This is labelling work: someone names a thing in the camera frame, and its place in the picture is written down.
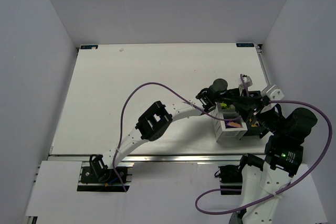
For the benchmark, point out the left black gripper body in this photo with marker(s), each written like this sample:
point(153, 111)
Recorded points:
point(248, 100)

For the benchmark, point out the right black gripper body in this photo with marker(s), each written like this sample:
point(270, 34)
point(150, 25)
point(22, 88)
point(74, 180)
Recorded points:
point(287, 133)

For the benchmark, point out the long green lego brick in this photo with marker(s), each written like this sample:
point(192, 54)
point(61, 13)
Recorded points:
point(225, 106)

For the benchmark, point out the purple butterfly lego block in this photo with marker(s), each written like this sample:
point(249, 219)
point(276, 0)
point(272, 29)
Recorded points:
point(232, 124)

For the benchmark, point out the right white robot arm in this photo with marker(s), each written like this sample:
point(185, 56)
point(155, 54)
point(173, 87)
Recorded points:
point(283, 157)

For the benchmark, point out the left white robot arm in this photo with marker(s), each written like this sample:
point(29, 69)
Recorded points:
point(153, 123)

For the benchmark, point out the black slotted container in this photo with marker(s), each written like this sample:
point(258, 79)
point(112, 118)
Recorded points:
point(250, 106)

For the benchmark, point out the white slotted container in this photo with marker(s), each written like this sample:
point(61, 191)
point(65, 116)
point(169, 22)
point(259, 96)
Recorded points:
point(222, 132)

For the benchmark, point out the right blue corner label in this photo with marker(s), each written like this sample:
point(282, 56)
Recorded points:
point(243, 45)

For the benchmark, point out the blue corner label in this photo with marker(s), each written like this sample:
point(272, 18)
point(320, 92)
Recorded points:
point(243, 45)
point(88, 47)

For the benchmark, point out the left blue corner label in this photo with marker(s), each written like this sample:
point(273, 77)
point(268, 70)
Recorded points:
point(88, 47)

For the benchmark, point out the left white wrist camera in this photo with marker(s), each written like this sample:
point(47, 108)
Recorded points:
point(244, 83)

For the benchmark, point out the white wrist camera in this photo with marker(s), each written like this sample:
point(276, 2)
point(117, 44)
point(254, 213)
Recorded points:
point(244, 83)
point(273, 93)

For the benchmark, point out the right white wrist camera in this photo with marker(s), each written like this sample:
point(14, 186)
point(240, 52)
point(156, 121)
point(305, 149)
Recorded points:
point(273, 93)

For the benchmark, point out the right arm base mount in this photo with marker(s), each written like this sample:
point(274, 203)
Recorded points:
point(230, 179)

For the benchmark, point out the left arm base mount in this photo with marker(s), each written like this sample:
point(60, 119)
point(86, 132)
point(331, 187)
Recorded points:
point(109, 182)

